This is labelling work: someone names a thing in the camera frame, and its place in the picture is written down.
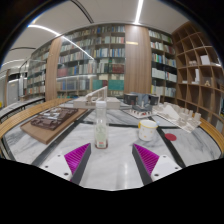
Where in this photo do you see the tall bookshelf wall with books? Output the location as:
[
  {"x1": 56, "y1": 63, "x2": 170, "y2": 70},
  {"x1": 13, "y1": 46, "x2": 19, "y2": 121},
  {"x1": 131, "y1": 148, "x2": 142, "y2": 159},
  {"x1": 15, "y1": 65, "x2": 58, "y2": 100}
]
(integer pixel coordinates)
[{"x1": 19, "y1": 24, "x2": 178, "y2": 101}]

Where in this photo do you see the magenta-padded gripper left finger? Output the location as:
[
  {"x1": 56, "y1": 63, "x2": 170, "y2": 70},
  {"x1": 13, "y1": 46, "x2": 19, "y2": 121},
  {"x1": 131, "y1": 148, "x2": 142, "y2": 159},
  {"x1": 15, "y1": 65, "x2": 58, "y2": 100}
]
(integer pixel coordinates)
[{"x1": 39, "y1": 142, "x2": 92, "y2": 186}]

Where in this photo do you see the white city block model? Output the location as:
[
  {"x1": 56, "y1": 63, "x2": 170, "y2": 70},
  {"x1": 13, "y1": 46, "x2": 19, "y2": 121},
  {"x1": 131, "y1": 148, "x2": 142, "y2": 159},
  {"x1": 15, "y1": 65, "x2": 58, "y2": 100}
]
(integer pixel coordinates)
[{"x1": 152, "y1": 101, "x2": 203, "y2": 134}]

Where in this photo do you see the brown model on wooden board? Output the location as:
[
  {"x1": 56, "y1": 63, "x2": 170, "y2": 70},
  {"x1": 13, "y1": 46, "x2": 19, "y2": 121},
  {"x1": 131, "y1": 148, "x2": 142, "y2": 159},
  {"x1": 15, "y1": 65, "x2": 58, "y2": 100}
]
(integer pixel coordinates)
[{"x1": 19, "y1": 106, "x2": 88, "y2": 146}]

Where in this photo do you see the ceiling light strip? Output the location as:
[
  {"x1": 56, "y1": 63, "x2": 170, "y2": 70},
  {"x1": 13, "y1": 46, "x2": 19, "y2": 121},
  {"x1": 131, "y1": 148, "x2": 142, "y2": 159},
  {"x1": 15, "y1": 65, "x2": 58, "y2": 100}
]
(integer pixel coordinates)
[{"x1": 134, "y1": 0, "x2": 145, "y2": 25}]

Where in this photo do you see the dark grey architectural model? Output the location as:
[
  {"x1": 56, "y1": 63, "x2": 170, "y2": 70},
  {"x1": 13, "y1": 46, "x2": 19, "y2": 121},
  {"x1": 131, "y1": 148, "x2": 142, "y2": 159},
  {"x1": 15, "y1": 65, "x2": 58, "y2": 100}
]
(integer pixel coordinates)
[{"x1": 122, "y1": 92, "x2": 161, "y2": 120}]

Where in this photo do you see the clear plastic bottle white cap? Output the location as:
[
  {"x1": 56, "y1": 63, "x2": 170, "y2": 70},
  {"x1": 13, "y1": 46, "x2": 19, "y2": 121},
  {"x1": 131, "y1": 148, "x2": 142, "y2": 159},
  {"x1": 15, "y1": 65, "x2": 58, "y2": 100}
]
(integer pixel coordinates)
[{"x1": 93, "y1": 100, "x2": 109, "y2": 150}]

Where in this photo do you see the white mug with yellow rim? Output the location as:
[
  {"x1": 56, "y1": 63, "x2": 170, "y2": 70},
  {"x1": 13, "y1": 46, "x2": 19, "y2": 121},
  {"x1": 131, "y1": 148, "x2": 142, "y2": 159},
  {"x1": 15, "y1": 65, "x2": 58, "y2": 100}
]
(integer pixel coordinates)
[{"x1": 137, "y1": 119, "x2": 159, "y2": 142}]

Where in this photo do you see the flat round red coaster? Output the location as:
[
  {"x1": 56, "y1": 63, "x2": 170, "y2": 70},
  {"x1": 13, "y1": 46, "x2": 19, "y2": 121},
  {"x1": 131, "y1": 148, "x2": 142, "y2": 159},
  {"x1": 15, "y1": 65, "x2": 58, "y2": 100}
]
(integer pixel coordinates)
[{"x1": 164, "y1": 132, "x2": 178, "y2": 142}]

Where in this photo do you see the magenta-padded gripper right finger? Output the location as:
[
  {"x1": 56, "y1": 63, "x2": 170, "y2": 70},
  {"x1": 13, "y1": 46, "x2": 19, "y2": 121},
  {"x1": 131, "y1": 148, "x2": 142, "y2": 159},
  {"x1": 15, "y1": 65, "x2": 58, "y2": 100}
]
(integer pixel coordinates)
[{"x1": 131, "y1": 143, "x2": 183, "y2": 186}]

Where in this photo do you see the curved wooden bench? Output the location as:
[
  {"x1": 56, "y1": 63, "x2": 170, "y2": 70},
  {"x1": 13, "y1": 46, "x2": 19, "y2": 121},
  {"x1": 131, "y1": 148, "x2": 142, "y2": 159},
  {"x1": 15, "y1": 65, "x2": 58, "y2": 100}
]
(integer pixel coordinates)
[
  {"x1": 0, "y1": 98, "x2": 73, "y2": 139},
  {"x1": 199, "y1": 116, "x2": 224, "y2": 155}
]

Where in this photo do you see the wooden cubby shelf unit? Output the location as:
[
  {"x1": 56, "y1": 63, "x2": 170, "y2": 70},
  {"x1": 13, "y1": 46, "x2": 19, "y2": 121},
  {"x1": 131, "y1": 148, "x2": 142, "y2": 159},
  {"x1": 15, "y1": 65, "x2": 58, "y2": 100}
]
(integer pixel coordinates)
[{"x1": 171, "y1": 21, "x2": 224, "y2": 134}]

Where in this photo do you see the beige architectural model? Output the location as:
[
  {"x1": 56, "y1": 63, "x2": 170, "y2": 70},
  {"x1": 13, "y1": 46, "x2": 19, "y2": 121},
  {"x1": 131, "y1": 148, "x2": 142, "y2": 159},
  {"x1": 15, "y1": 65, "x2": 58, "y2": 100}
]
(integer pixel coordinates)
[{"x1": 72, "y1": 85, "x2": 122, "y2": 110}]

